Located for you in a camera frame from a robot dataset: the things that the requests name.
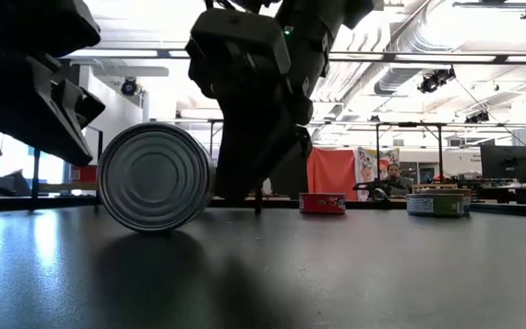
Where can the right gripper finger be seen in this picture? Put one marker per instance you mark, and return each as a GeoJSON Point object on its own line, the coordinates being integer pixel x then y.
{"type": "Point", "coordinates": [300, 139]}
{"type": "Point", "coordinates": [249, 155]}

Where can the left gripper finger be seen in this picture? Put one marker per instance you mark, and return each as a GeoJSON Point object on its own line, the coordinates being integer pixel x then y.
{"type": "Point", "coordinates": [62, 141]}
{"type": "Point", "coordinates": [80, 105]}

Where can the red albacore tuna can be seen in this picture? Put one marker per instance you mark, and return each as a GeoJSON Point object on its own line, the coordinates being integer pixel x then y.
{"type": "Point", "coordinates": [322, 204]}
{"type": "Point", "coordinates": [84, 174]}

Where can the green label seafood can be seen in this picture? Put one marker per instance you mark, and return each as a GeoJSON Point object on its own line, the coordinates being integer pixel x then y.
{"type": "Point", "coordinates": [445, 205]}

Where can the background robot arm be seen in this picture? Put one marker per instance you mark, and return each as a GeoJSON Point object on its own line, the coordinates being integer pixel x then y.
{"type": "Point", "coordinates": [372, 186]}

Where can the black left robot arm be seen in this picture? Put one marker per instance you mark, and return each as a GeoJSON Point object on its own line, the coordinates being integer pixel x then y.
{"type": "Point", "coordinates": [25, 27]}

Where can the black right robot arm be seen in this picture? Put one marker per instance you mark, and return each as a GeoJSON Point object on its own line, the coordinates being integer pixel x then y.
{"type": "Point", "coordinates": [311, 59]}

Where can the window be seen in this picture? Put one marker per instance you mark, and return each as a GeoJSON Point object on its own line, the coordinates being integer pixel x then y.
{"type": "Point", "coordinates": [53, 169]}

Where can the orange hanging cloth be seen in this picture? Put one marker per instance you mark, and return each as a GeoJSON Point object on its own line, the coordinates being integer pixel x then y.
{"type": "Point", "coordinates": [331, 171]}

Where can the dark chair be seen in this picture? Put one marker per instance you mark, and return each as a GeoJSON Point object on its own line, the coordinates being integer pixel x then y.
{"type": "Point", "coordinates": [16, 182]}

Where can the patterned hanging cloth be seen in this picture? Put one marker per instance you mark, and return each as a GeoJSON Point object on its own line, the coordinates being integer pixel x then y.
{"type": "Point", "coordinates": [368, 164]}

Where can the person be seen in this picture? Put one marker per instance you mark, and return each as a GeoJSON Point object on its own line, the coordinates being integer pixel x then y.
{"type": "Point", "coordinates": [394, 173]}

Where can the black table mat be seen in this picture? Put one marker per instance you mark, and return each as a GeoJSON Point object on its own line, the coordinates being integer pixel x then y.
{"type": "Point", "coordinates": [336, 274]}

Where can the wooden background table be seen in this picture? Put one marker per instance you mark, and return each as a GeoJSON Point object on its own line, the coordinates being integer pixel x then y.
{"type": "Point", "coordinates": [432, 187]}

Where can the black computer monitor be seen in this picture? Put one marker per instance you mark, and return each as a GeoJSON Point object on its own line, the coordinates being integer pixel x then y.
{"type": "Point", "coordinates": [505, 164]}

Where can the background desk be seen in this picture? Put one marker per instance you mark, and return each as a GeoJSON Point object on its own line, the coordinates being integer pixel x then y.
{"type": "Point", "coordinates": [500, 194]}

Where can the black ceiling track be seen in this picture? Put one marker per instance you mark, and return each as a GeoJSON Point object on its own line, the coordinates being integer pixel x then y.
{"type": "Point", "coordinates": [491, 4]}

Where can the black shelf post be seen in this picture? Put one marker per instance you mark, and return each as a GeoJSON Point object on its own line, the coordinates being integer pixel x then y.
{"type": "Point", "coordinates": [259, 205]}

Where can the silver ventilation duct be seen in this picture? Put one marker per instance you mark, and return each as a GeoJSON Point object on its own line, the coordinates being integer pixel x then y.
{"type": "Point", "coordinates": [427, 32]}

